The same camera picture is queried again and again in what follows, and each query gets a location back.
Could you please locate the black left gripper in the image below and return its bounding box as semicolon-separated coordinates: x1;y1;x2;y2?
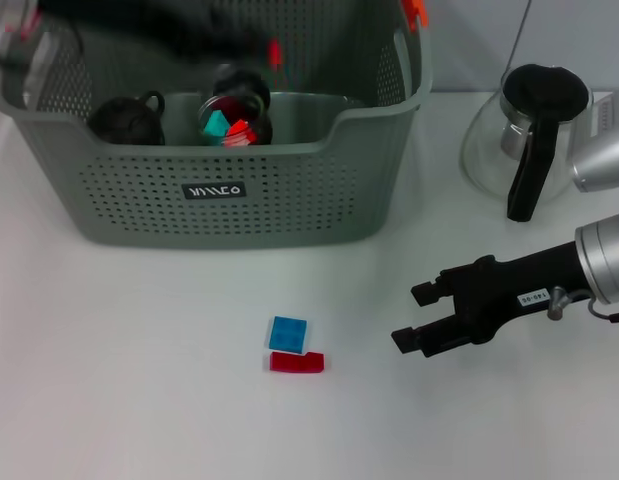
38;0;263;65

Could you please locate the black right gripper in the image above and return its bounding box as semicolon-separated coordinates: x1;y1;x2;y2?
390;241;591;359

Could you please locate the teal square toy plate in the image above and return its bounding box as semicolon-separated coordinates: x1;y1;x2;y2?
202;110;231;137

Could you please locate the dark red long toy brick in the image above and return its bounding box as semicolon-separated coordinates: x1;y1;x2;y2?
268;351;326;375

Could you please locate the blue square toy brick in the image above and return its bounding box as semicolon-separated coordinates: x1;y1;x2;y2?
267;315;309;352

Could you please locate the grey-green perforated plastic storage bin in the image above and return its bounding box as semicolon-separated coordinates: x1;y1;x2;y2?
0;0;435;250

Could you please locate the black clay teapot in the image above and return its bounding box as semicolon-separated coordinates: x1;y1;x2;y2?
87;89;166;146

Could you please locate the right arm connector cable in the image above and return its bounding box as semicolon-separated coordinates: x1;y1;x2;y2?
547;285;619;325

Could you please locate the glass teapot with black handle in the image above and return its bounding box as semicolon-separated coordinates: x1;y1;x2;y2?
459;62;595;222

